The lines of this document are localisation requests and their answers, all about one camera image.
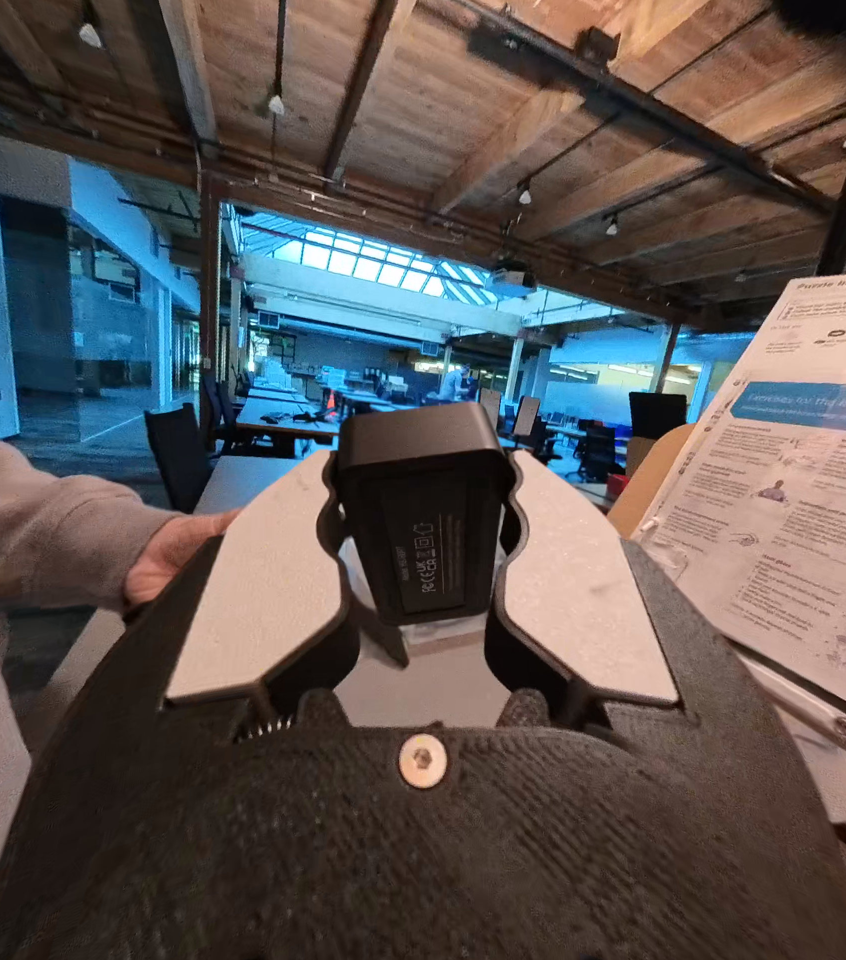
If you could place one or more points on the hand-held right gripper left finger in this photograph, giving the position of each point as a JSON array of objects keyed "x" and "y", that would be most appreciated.
[{"x": 265, "y": 585}]

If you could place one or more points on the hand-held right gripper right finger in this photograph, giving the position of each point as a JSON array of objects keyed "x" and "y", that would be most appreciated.
[{"x": 580, "y": 592}]

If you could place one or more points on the black usb hub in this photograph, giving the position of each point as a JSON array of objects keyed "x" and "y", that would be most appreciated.
[{"x": 423, "y": 525}]

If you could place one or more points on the person's left forearm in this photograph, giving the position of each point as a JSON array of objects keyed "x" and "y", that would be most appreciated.
[{"x": 32, "y": 510}]

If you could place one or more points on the person's left hand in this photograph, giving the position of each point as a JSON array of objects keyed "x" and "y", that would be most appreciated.
[{"x": 167, "y": 555}]

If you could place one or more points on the black office chair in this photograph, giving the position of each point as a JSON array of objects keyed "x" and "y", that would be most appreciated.
[
  {"x": 598, "y": 450},
  {"x": 179, "y": 457}
]

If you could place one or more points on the wooden office desk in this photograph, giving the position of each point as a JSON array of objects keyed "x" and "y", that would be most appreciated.
[{"x": 284, "y": 424}]

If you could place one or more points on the black monitor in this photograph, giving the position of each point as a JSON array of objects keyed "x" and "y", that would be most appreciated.
[{"x": 657, "y": 415}]

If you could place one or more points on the printed instruction sheet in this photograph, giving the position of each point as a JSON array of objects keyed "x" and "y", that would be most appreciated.
[{"x": 805, "y": 525}]

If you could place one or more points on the white sheet stand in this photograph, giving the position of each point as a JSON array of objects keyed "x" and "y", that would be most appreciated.
[{"x": 835, "y": 720}]

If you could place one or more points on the ceiling projector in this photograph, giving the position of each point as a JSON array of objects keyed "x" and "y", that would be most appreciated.
[{"x": 510, "y": 280}]

